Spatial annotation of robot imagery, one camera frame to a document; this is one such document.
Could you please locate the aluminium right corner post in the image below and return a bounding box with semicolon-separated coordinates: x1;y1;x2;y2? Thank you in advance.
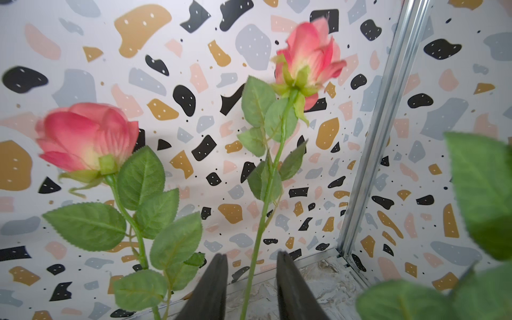
337;0;433;259

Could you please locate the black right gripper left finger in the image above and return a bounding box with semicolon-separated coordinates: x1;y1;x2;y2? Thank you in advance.
176;254;228;320

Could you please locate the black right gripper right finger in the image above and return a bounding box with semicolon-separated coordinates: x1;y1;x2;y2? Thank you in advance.
276;251;329;320

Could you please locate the pink rose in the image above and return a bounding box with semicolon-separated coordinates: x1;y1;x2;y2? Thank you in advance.
237;17;347;319
356;132;511;319
35;103;204;319

